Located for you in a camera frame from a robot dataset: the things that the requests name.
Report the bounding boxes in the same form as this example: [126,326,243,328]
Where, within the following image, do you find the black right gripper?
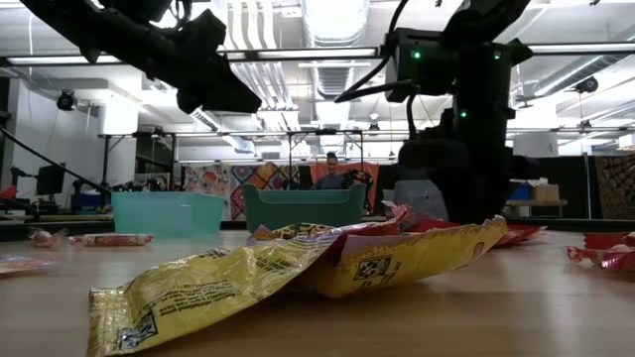
[434,93,541,224]

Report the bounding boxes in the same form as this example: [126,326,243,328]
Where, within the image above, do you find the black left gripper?
[173,49,263,115]

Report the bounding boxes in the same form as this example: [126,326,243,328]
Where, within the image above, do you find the red and yellow candy pack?
[292,201,508,300]

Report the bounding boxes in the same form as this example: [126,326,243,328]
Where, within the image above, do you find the yellow sour candy pack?
[87,240,348,357]
[0,255,56,278]
[247,221,338,244]

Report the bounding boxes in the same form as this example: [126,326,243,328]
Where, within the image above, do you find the blue storage bin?
[510,183,534,202]

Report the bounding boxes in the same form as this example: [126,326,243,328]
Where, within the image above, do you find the grey plastic bin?
[394,178,450,222]

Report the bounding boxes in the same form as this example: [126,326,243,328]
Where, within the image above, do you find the wooden shelf board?
[506,198,569,207]

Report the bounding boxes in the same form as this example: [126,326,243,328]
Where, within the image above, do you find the cardboard box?
[533,183,561,202]

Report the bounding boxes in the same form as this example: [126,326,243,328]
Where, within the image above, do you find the black overhead crossbar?
[0,42,635,68]

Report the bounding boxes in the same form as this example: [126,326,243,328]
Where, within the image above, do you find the floral hanging cloth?
[183,163,233,222]

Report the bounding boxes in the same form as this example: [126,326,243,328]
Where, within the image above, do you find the colourful patchwork quilt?
[230,162,302,222]

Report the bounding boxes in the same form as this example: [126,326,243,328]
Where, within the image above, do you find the black partition screen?
[538,156,590,219]

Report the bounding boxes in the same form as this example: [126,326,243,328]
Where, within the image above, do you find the person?
[311,151,349,191]

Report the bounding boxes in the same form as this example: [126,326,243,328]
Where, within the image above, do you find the light green translucent bin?
[111,191,227,238]

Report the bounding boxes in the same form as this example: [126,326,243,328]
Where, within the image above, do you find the teal plastic bin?
[241,183,368,233]

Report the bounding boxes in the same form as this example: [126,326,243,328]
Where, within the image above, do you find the dark patterned hanging cloth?
[593,154,635,219]

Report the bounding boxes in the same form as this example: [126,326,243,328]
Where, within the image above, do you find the black computer monitor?
[36,162,67,196]

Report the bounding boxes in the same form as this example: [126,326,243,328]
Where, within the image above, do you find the black background rig frame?
[97,127,635,222]

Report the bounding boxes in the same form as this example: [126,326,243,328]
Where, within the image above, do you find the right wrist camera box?
[398,137,471,171]

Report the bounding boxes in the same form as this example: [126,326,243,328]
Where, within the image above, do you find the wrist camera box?
[398,137,471,171]
[187,8,228,54]

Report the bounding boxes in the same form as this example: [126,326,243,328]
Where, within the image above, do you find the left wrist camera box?
[187,8,228,54]

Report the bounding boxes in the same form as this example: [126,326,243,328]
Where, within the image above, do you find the silver ceiling duct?
[301,0,372,100]

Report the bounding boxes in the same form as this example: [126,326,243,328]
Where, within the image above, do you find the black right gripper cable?
[333,0,421,140]

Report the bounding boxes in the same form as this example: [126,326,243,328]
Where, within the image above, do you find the black ceiling camera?
[56,89,76,112]
[574,75,600,95]

